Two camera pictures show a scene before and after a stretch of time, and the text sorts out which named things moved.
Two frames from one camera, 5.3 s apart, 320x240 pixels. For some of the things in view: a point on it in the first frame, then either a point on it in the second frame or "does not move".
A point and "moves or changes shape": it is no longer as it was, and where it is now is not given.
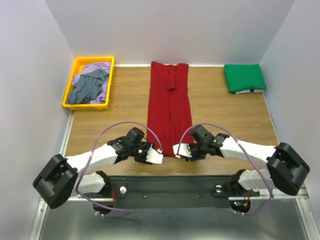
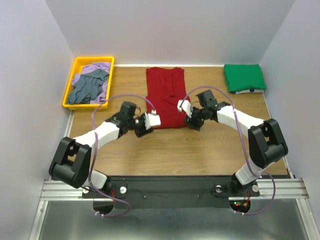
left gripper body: (141, 152) → (139, 126)
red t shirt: (169, 119) moves or changes shape
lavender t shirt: (91, 68) does not move
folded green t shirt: (244, 77) does not move
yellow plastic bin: (79, 63) does not move
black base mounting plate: (178, 192) does not move
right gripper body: (197, 151) → (198, 117)
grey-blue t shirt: (87, 87) does not move
